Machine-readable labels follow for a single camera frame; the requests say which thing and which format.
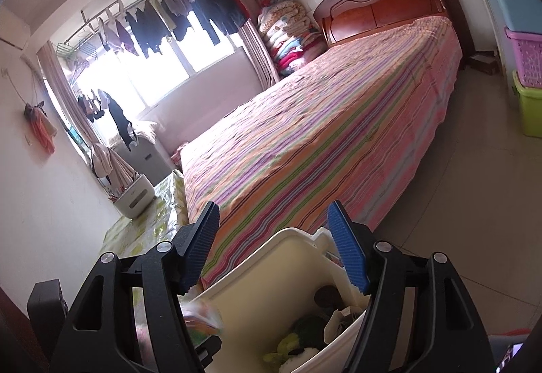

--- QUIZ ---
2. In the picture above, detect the green storage box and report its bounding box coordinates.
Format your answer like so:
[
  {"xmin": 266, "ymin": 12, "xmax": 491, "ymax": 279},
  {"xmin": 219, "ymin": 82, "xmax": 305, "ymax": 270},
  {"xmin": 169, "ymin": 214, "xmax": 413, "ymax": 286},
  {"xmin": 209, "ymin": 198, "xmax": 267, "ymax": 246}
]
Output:
[{"xmin": 512, "ymin": 70, "xmax": 542, "ymax": 139}]

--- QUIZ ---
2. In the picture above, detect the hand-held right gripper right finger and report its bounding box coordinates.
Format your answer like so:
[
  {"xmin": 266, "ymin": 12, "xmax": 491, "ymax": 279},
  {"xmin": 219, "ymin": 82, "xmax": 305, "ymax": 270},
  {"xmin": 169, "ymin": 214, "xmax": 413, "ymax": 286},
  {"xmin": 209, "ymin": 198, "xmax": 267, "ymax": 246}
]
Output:
[{"xmin": 327, "ymin": 200, "xmax": 496, "ymax": 373}]

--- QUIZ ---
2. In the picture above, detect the green wire rack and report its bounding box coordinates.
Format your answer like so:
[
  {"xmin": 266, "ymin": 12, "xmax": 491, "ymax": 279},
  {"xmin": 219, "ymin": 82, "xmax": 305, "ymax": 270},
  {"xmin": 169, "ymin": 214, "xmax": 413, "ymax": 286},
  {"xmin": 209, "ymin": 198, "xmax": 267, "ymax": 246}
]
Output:
[{"xmin": 56, "ymin": 39, "xmax": 100, "ymax": 69}]

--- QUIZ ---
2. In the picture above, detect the black hanging garment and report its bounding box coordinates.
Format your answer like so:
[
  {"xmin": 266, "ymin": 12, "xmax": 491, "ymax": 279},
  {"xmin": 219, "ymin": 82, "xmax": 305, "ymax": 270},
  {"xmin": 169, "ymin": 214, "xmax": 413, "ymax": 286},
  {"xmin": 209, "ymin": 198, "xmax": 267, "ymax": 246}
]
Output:
[{"xmin": 108, "ymin": 96, "xmax": 138, "ymax": 151}]

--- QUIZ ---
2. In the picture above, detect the pink plastic basket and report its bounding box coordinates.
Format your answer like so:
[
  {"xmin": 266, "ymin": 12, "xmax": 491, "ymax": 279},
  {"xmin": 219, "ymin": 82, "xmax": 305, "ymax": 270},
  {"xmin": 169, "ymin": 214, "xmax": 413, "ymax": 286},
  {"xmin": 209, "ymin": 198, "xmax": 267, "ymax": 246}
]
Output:
[{"xmin": 505, "ymin": 27, "xmax": 542, "ymax": 89}]

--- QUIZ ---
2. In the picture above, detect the bed with striped sheet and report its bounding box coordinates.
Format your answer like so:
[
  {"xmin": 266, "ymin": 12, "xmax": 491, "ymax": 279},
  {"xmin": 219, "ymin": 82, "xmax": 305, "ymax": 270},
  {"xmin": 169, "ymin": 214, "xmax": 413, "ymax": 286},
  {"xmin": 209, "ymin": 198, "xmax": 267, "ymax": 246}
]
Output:
[{"xmin": 180, "ymin": 15, "xmax": 463, "ymax": 285}]

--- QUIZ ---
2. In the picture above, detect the cream plastic bin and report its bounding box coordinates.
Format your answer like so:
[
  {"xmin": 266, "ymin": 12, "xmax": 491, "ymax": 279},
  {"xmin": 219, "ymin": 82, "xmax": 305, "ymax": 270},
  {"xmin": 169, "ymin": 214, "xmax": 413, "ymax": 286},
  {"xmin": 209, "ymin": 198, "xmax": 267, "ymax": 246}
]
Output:
[{"xmin": 186, "ymin": 227, "xmax": 420, "ymax": 373}]

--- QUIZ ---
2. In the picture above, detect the blue storage box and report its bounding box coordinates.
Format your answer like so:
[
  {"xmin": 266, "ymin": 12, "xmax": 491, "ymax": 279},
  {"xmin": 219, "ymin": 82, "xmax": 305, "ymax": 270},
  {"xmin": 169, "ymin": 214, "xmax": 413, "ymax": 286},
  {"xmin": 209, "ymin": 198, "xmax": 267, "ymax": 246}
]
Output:
[{"xmin": 484, "ymin": 0, "xmax": 542, "ymax": 35}]

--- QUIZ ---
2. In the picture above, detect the rack of hanging socks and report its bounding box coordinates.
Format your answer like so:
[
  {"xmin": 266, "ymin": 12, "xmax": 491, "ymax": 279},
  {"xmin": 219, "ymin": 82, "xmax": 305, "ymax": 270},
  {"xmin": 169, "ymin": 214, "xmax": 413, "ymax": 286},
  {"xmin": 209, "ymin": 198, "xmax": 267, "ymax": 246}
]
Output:
[{"xmin": 76, "ymin": 89, "xmax": 111, "ymax": 123}]

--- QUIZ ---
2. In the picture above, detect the window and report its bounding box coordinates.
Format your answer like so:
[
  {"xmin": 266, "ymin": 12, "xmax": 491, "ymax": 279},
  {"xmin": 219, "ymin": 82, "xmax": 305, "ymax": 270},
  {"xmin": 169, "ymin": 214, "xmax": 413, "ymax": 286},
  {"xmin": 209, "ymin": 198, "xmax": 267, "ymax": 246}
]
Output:
[{"xmin": 74, "ymin": 9, "xmax": 250, "ymax": 111}]

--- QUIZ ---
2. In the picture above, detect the wooden headboard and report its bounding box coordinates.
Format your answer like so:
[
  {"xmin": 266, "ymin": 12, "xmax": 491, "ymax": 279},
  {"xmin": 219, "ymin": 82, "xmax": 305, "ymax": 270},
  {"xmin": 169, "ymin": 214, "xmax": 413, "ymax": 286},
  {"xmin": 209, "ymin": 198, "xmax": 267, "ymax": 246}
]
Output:
[{"xmin": 312, "ymin": 0, "xmax": 475, "ymax": 56}]

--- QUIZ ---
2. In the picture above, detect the white floor cabinet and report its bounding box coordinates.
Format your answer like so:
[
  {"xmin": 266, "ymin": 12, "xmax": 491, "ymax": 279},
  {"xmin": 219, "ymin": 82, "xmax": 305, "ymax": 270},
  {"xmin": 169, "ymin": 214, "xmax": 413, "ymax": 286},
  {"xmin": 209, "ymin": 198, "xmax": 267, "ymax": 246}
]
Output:
[{"xmin": 112, "ymin": 132, "xmax": 170, "ymax": 188}]

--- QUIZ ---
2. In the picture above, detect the row of hanging clothes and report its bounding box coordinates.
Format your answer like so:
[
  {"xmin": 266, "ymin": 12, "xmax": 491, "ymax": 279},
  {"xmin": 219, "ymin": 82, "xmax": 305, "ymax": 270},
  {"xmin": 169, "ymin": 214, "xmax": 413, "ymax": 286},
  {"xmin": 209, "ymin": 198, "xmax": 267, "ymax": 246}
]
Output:
[{"xmin": 95, "ymin": 0, "xmax": 248, "ymax": 58}]

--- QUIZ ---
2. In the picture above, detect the pink curtain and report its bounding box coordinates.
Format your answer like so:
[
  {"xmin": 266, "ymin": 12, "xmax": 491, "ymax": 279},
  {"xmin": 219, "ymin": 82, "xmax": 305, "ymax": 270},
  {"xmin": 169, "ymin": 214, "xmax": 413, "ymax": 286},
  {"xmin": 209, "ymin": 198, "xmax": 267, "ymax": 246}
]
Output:
[
  {"xmin": 239, "ymin": 22, "xmax": 280, "ymax": 90},
  {"xmin": 37, "ymin": 44, "xmax": 102, "ymax": 154}
]

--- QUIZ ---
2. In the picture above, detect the small wooden box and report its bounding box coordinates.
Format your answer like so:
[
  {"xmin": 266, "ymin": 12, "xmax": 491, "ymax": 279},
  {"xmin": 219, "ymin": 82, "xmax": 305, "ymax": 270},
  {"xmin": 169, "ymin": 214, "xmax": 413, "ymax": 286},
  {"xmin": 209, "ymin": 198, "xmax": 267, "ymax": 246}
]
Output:
[{"xmin": 466, "ymin": 53, "xmax": 498, "ymax": 75}]

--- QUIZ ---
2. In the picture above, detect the white cloth bundle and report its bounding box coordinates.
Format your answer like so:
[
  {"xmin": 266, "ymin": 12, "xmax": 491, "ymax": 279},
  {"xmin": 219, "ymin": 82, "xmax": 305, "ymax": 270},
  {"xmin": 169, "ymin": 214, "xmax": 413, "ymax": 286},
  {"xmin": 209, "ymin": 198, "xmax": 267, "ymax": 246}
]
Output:
[{"xmin": 90, "ymin": 142, "xmax": 137, "ymax": 188}]

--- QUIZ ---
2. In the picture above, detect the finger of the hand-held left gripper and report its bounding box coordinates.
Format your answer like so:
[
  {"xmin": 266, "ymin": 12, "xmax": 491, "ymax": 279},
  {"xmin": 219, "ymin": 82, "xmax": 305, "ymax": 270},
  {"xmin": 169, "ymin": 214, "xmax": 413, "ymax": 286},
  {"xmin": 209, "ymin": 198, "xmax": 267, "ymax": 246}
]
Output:
[{"xmin": 192, "ymin": 334, "xmax": 223, "ymax": 367}]

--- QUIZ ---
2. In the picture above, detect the dark round object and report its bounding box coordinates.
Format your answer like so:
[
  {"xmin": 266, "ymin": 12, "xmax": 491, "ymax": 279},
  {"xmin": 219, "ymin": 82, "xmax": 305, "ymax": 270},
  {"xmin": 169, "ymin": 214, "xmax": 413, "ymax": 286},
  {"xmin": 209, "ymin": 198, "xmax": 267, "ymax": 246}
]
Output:
[{"xmin": 313, "ymin": 286, "xmax": 345, "ymax": 309}]

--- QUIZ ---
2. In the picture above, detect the colourful snack packet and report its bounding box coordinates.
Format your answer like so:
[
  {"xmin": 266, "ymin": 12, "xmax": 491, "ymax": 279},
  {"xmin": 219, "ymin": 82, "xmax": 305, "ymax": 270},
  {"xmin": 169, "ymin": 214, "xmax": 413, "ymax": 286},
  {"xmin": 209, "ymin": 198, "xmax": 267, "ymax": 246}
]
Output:
[{"xmin": 181, "ymin": 300, "xmax": 224, "ymax": 336}]

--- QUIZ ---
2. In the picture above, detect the white air conditioner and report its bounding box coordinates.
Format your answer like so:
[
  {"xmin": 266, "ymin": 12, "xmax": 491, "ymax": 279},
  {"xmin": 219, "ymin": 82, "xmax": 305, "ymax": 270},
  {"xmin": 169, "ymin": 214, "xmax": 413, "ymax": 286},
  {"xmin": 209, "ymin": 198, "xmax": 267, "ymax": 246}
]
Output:
[{"xmin": 0, "ymin": 4, "xmax": 31, "ymax": 50}]

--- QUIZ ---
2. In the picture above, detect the stack of folded quilts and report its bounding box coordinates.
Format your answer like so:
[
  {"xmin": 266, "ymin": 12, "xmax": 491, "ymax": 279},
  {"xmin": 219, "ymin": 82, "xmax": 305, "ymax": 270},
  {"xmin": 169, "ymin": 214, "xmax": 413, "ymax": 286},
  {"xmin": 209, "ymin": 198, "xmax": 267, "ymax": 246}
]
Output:
[{"xmin": 257, "ymin": 0, "xmax": 327, "ymax": 78}]

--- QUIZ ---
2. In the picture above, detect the orange cloth on hook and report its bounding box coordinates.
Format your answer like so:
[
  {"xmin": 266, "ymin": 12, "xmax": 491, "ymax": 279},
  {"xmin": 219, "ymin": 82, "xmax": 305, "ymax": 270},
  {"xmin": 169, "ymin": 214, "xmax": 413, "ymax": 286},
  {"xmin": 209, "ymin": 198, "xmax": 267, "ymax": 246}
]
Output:
[{"xmin": 23, "ymin": 102, "xmax": 58, "ymax": 154}]

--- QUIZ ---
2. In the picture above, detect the dark green plush toy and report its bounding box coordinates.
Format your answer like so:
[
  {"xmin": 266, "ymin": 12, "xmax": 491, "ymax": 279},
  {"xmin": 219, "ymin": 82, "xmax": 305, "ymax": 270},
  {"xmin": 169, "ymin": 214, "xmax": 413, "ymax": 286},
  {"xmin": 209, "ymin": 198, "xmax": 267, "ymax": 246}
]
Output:
[{"xmin": 291, "ymin": 316, "xmax": 333, "ymax": 352}]

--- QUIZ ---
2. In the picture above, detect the white basket on table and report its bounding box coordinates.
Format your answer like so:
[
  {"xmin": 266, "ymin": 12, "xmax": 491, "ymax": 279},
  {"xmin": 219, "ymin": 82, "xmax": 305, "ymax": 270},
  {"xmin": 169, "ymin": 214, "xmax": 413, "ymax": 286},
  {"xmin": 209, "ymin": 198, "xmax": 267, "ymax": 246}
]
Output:
[{"xmin": 113, "ymin": 173, "xmax": 157, "ymax": 218}]

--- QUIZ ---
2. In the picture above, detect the light green plush toy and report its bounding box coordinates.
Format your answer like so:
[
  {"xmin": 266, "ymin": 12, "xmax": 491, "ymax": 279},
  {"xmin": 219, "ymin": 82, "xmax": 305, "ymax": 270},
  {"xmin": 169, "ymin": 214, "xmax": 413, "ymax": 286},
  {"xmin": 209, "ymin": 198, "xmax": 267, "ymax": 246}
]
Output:
[{"xmin": 263, "ymin": 336, "xmax": 320, "ymax": 366}]

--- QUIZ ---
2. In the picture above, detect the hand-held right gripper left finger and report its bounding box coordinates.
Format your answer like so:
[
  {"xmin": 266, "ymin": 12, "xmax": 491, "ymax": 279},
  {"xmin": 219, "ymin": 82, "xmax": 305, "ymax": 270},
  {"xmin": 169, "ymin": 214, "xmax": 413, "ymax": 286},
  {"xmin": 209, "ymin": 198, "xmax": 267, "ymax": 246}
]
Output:
[{"xmin": 50, "ymin": 201, "xmax": 221, "ymax": 373}]

